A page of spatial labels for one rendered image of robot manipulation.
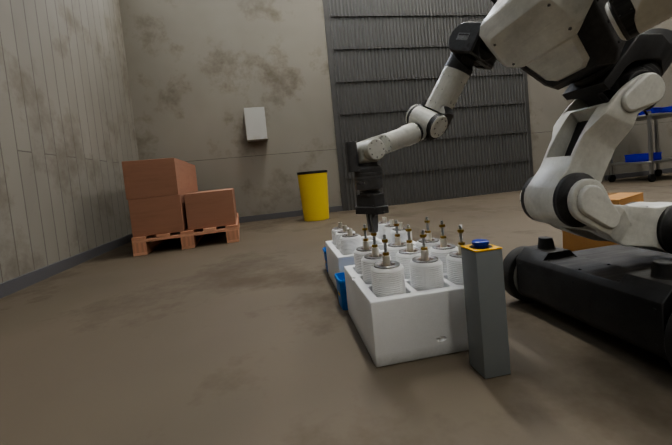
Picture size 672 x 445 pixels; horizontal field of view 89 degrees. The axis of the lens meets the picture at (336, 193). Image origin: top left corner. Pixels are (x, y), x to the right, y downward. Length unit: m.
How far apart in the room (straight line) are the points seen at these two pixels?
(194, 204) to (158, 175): 0.38
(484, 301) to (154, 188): 2.89
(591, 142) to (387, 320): 0.72
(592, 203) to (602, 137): 0.19
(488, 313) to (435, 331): 0.18
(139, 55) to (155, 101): 0.60
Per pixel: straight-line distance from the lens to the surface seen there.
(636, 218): 1.26
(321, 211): 4.08
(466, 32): 1.24
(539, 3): 1.05
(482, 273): 0.90
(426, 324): 1.03
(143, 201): 3.37
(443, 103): 1.22
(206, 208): 3.31
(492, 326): 0.96
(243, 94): 4.93
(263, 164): 4.79
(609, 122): 1.15
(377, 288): 1.01
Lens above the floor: 0.53
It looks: 3 degrees down
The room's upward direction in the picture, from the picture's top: 5 degrees counter-clockwise
